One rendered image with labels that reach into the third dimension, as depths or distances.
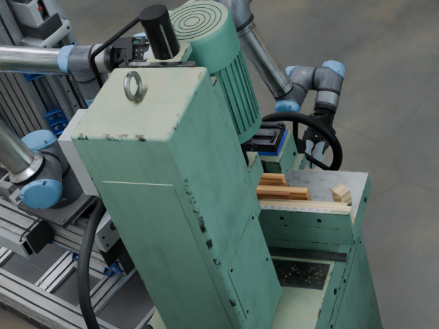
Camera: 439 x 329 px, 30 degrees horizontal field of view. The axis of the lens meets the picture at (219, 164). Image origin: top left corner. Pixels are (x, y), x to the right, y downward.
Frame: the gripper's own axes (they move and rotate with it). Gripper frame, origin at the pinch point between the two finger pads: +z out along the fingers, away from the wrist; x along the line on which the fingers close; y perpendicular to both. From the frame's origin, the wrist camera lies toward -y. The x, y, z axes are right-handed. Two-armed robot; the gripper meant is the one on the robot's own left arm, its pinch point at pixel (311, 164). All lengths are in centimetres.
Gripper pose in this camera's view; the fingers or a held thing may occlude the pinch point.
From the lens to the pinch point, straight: 259.7
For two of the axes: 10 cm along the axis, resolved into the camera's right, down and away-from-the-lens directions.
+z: -2.3, 9.4, -2.4
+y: 3.7, 3.1, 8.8
